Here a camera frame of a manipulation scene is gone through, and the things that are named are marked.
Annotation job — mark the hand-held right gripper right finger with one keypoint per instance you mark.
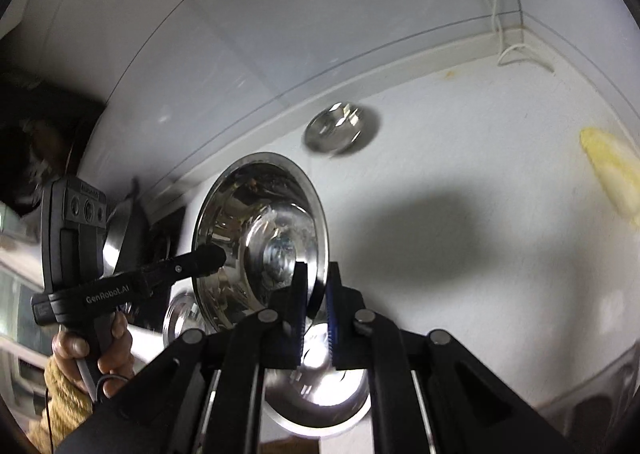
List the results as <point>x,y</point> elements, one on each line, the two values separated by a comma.
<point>334,329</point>

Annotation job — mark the steel sink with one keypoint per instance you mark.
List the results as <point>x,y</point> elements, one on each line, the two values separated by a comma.
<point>590,404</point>

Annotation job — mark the plain steel plate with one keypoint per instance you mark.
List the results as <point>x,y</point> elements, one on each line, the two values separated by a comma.
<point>180,319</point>

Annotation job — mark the person's left hand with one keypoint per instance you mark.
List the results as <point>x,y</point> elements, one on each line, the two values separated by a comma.
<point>120,346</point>

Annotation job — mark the steel wok lid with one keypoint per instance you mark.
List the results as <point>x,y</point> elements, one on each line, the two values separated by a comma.
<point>116,244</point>

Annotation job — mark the person's left forearm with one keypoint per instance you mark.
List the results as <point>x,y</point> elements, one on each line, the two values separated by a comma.
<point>60,399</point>

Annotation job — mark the large steel bowl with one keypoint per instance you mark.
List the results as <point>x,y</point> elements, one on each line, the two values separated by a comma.
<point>315,399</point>

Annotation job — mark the small steel bowl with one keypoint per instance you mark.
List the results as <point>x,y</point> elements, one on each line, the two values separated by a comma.
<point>340,129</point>
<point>225,214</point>

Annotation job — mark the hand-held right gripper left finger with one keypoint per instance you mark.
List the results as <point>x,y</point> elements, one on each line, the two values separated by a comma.
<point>299,324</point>

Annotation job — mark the black wok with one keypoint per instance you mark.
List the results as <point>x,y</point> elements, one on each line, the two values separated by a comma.
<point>140,234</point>

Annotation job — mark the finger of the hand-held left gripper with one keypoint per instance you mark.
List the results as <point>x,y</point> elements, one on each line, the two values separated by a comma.
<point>190,261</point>

